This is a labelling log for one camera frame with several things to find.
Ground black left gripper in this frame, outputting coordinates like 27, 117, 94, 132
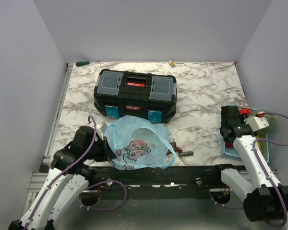
84, 136, 117, 162

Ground red fake pomegranate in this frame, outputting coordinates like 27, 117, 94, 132
239, 108, 251, 119

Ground light blue plastic bag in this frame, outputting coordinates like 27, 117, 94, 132
104, 115, 177, 171

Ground green fake fruit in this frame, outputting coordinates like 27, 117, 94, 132
248, 110, 276, 135

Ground red fake fruit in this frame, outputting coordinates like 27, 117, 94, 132
225, 141, 234, 149

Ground yellow fake fruit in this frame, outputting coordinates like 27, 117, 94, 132
259, 138, 268, 154

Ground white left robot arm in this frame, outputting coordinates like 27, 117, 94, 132
8, 123, 114, 230

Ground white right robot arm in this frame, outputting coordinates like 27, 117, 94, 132
211, 105, 288, 227

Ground light blue plastic basket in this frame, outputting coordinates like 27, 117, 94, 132
220, 106, 270, 163

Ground small metal spring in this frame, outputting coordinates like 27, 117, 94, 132
178, 151, 194, 158

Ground brown faucet tap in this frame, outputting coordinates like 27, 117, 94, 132
166, 138, 182, 156

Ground black plastic toolbox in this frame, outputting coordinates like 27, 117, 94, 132
94, 69, 177, 124

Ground small yellow blue object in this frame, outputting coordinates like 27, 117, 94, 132
168, 61, 176, 68

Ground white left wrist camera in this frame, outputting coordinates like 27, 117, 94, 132
96, 122, 107, 139

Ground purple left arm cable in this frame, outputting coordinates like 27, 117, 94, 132
23, 115, 128, 230

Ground black metal base rail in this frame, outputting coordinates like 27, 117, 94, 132
38, 165, 245, 199

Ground green handled screwdriver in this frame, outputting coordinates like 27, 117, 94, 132
75, 60, 100, 67

